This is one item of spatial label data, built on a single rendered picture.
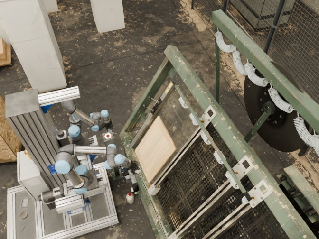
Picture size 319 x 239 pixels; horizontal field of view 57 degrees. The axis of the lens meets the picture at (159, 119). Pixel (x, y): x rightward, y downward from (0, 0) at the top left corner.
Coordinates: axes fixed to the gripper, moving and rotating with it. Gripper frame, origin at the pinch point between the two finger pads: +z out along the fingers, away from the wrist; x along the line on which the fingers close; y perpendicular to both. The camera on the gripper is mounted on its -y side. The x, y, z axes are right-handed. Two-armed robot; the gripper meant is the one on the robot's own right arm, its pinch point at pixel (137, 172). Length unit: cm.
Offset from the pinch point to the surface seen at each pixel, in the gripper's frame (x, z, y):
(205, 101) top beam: 12, -25, 86
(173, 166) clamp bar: -5.3, 13.9, 29.6
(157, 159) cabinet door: 18.4, 28.0, 13.9
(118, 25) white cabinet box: 423, 140, 2
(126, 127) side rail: 80, 33, -10
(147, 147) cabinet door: 39, 31, 7
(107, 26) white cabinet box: 423, 124, -19
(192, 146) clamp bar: -4, 1, 56
